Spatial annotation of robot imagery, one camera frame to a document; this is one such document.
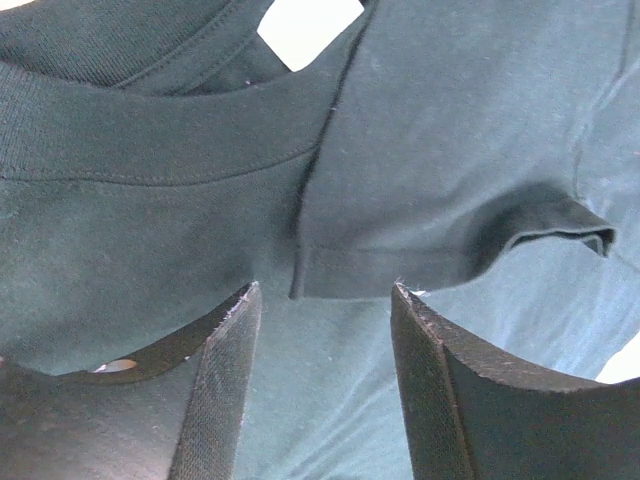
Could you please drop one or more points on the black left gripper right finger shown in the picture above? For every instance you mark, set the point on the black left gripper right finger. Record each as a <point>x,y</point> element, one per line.
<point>474,411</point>

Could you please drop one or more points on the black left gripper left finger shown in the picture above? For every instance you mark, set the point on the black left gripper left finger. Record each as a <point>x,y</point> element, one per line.
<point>171,410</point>

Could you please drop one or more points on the black t-shirt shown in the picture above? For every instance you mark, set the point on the black t-shirt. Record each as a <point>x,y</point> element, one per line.
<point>157,156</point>

